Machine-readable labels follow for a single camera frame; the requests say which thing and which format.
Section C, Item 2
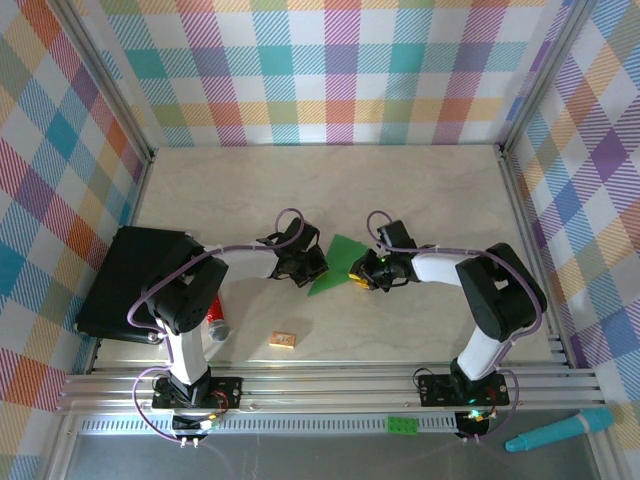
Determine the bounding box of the green paper sheet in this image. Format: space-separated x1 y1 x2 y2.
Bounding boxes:
306 233 369 299

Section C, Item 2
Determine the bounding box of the red toy microphone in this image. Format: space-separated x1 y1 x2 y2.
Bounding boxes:
205 294 232 343

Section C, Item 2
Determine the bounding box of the green toy brick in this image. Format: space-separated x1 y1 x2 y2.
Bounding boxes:
387 415 420 437

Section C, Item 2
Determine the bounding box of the right black connector board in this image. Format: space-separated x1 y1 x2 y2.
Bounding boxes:
457 409 492 441

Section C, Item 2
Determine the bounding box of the black connector board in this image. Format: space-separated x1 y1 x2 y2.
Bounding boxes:
172 412 221 442
457 409 492 441

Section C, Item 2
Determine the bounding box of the black hard case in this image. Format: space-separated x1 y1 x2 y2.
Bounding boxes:
77 225 194 346

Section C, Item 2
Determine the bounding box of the left black connector board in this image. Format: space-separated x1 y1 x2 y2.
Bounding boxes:
172 412 221 442

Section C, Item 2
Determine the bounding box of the teal marker pen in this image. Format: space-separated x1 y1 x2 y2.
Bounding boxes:
504 407 615 454

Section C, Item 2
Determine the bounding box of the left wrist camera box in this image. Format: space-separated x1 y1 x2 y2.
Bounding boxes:
282 219 321 249

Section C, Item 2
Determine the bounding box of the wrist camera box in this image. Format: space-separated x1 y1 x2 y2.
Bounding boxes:
377 220 416 251
282 219 321 249

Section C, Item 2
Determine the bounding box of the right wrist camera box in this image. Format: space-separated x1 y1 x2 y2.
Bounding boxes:
377 220 416 251

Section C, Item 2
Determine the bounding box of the aluminium front rail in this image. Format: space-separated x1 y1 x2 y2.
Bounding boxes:
54 362 606 416

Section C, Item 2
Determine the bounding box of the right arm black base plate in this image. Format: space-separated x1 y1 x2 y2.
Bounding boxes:
417 373 511 407

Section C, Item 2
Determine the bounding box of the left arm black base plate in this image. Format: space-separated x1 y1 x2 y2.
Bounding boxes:
151 375 245 411

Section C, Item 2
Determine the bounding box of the right aluminium side rail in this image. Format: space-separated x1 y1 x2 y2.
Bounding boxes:
497 144 576 369

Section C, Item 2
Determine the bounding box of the slotted grey cable duct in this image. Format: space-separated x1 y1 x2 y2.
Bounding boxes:
77 415 461 435

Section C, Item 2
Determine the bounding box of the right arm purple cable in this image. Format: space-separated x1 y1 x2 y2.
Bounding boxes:
367 209 549 444

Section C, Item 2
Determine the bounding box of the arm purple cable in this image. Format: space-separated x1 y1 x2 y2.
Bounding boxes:
367 209 549 444
128 208 306 444

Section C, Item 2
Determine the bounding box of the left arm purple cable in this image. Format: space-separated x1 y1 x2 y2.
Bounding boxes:
128 208 306 444

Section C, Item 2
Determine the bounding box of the right aluminium corner post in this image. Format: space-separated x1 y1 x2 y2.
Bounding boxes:
497 0 599 156

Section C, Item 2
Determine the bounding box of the aluminium corner post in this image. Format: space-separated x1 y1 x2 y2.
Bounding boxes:
497 0 599 156
52 0 156 164

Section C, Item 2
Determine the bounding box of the left aluminium corner post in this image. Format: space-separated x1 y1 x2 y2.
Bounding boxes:
52 0 156 164

